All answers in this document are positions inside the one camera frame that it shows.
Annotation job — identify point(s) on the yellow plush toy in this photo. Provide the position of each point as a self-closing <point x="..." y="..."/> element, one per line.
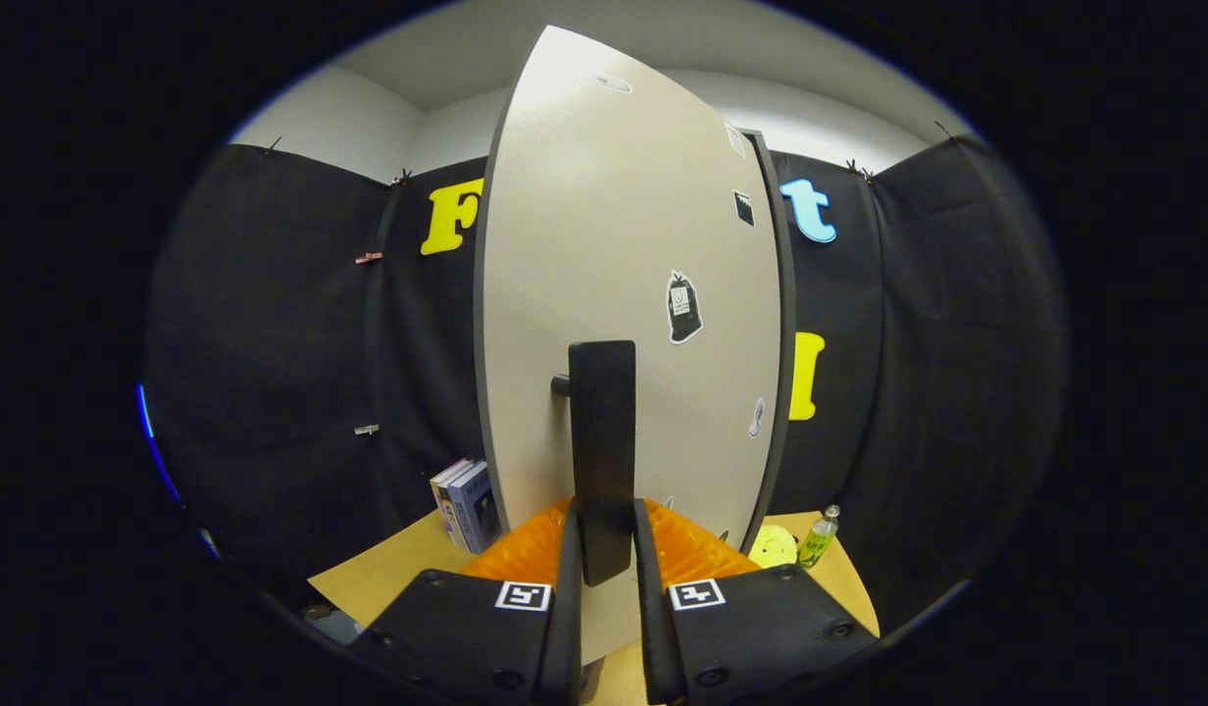
<point x="773" y="545"/>

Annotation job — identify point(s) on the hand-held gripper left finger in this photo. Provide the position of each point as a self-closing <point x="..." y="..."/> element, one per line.
<point x="570" y="628"/>

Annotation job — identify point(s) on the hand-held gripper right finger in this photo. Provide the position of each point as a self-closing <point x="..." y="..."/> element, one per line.
<point x="653" y="637"/>

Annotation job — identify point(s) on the beige shoe cabinet door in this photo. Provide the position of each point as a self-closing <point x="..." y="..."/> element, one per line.
<point x="584" y="245"/>

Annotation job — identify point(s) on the dark grey shoe cabinet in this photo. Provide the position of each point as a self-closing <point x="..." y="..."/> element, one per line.
<point x="787" y="314"/>

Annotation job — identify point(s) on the blue cover book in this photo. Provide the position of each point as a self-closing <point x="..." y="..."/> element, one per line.
<point x="477" y="510"/>

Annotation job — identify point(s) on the pink clip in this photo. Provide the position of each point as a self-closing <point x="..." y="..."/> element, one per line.
<point x="369" y="258"/>

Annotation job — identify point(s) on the black backdrop cloth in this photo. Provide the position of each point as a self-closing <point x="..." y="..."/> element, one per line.
<point x="271" y="343"/>

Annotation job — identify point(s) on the green label bottle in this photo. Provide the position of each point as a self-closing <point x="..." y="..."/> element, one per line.
<point x="818" y="537"/>

